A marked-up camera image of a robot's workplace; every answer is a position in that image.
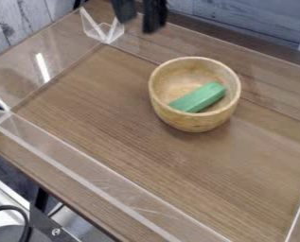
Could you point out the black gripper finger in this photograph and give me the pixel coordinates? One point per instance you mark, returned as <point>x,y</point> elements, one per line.
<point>124,9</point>
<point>156,15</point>

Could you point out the light wooden bowl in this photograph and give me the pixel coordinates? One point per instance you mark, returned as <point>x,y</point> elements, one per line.
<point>176,78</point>

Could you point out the green rectangular block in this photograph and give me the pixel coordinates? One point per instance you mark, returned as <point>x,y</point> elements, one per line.
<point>200,98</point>

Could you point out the black table leg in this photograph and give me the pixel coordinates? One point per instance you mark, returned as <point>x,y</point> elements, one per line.
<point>41,200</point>

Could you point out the clear acrylic enclosure wall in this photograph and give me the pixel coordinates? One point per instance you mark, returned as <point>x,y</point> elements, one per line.
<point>80,132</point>

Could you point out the black metal bracket with screw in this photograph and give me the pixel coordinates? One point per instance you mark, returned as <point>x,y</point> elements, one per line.
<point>45,230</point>

